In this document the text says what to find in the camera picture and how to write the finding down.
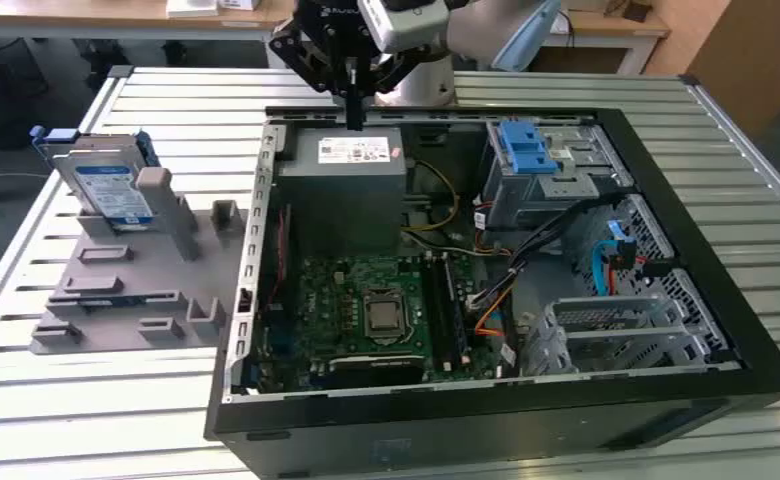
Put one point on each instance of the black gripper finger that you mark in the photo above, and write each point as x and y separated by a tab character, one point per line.
310	65
396	70

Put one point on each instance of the hard disk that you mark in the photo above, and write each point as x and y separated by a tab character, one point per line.
105	190

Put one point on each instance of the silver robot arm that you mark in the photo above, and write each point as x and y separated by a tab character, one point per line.
430	80

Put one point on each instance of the metal disk bay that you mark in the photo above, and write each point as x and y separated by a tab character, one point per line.
630	340

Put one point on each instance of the small white box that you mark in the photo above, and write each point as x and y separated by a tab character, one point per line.
239	4

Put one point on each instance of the blue drive latch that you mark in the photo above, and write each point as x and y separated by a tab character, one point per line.
523	145

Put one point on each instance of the grey power supply unit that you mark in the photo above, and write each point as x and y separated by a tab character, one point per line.
336	210

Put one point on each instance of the metal optical drive cage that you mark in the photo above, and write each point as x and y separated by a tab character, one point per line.
563	190

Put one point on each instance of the green motherboard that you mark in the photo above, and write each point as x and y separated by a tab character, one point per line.
336	280

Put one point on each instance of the grey parts rack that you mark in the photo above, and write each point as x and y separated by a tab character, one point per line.
129	270

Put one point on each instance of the silver CPU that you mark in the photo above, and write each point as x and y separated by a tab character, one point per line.
383	316

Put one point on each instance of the CPU socket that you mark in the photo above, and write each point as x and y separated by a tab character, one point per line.
366	320

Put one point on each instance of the wooden cabinet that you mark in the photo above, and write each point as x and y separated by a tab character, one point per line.
750	50

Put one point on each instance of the green RAM stick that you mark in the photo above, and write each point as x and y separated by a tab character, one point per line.
109	302

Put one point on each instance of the black graphics card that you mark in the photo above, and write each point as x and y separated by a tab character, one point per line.
376	372

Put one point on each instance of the black PC case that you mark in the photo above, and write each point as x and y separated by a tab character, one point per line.
496	430

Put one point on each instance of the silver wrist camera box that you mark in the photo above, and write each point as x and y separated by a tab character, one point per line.
403	22

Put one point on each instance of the wooden desk white frame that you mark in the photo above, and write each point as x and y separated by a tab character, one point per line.
96	15

